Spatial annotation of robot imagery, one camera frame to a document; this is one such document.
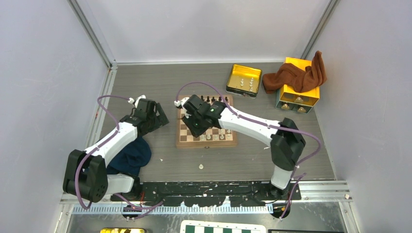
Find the yellow drawer box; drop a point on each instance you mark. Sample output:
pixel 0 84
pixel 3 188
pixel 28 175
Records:
pixel 289 100

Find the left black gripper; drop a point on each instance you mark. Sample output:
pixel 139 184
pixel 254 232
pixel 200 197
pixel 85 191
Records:
pixel 160 120

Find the green checkered calibration board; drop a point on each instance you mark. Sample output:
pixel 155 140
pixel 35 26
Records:
pixel 194 226

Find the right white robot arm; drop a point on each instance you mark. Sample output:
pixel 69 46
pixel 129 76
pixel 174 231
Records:
pixel 283 138

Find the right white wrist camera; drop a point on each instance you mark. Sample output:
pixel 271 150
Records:
pixel 179 104

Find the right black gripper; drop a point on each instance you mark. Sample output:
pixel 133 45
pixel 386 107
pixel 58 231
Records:
pixel 195 132

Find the dark blue cloth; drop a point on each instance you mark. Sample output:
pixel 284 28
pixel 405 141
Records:
pixel 131 158

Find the wooden chess board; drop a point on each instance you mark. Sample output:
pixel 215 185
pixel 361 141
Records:
pixel 184 139

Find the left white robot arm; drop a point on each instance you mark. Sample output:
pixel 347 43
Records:
pixel 86 174

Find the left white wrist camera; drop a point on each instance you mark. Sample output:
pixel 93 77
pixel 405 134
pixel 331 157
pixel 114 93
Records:
pixel 134 102

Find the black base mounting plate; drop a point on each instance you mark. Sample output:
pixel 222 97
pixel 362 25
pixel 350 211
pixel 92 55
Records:
pixel 209 194

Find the brown cloth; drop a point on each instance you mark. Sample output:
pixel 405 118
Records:
pixel 300 80

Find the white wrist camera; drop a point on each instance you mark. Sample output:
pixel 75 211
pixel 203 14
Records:
pixel 134 102
pixel 179 104

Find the gold metal tin tray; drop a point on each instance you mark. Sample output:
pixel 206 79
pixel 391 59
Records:
pixel 244 81

